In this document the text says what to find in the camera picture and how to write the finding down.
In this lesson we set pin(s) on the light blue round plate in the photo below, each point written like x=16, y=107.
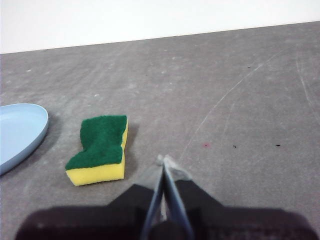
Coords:
x=20, y=130

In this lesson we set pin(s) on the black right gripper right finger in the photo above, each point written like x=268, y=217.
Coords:
x=237, y=222

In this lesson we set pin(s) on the yellow sponge with green pad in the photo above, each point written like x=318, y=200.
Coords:
x=100, y=142

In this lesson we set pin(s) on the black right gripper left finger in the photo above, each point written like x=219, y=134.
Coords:
x=100, y=222

